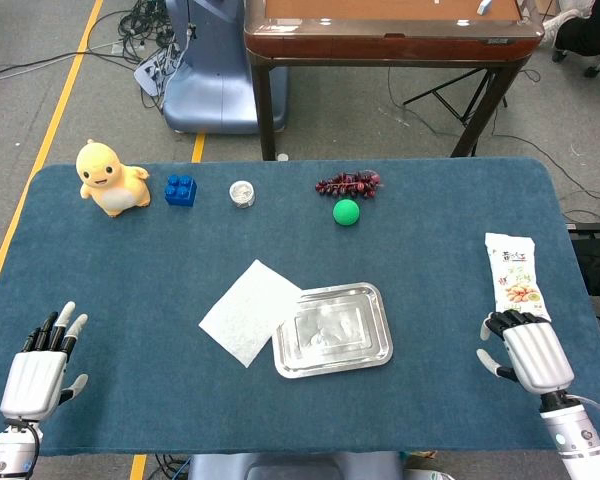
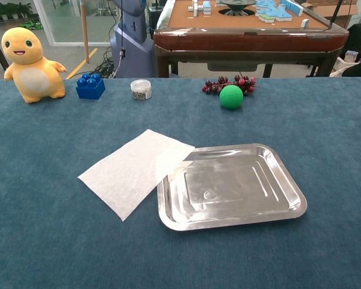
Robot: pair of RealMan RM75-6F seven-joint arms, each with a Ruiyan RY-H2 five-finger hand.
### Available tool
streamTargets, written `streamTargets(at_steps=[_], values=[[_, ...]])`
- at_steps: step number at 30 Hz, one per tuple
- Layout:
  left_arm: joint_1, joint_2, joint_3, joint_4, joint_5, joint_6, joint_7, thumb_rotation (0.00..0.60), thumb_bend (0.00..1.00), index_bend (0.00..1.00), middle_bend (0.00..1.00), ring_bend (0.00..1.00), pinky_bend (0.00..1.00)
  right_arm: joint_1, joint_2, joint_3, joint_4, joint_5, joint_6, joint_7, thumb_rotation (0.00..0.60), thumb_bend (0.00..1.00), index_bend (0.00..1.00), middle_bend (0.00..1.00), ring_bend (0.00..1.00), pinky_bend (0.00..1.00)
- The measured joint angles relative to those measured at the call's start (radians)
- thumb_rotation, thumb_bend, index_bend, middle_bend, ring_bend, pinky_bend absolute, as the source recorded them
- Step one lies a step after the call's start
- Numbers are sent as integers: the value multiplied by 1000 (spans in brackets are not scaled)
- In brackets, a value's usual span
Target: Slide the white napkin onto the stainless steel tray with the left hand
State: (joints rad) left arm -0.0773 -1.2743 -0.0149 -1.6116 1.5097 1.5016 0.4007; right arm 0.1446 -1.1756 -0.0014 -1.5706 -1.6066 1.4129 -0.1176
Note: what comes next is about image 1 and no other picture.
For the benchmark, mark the dark red grape bunch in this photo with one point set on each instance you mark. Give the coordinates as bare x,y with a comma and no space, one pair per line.
347,184

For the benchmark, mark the white power strip with plugs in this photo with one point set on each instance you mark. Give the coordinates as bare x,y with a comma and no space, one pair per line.
155,70

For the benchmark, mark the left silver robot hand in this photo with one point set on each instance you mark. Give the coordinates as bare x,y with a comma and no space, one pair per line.
32,380

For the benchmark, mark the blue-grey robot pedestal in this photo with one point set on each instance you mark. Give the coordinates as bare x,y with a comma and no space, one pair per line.
215,75

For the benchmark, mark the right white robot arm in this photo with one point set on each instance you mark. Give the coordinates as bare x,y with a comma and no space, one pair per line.
570,435

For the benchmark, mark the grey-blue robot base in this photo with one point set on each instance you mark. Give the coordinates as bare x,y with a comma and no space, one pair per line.
290,467

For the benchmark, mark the blue felt table cover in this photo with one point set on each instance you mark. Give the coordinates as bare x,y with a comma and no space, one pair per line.
130,275

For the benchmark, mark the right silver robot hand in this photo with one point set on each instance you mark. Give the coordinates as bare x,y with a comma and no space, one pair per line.
537,355

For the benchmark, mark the black tripod stand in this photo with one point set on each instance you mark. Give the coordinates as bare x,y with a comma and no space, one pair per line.
447,102

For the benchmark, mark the white paper napkin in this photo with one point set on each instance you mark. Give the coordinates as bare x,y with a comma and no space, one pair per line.
245,315

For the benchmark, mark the black flat bar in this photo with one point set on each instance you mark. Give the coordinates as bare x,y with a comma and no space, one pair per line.
590,228

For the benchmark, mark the yellow plush dinosaur toy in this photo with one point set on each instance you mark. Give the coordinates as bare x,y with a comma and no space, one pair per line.
112,187

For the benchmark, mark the brown mahjong table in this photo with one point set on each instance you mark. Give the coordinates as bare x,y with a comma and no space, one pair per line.
380,45

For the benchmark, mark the black office chair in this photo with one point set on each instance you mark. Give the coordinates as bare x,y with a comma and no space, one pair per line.
587,35

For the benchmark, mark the green ball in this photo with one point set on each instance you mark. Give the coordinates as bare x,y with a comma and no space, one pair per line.
346,212

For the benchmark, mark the silver metal tray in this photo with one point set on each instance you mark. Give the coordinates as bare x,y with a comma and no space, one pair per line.
340,330

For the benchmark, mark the blue building block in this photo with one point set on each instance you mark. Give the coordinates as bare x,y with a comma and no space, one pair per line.
181,191

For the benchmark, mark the white snack packet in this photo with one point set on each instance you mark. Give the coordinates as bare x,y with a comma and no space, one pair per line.
515,270

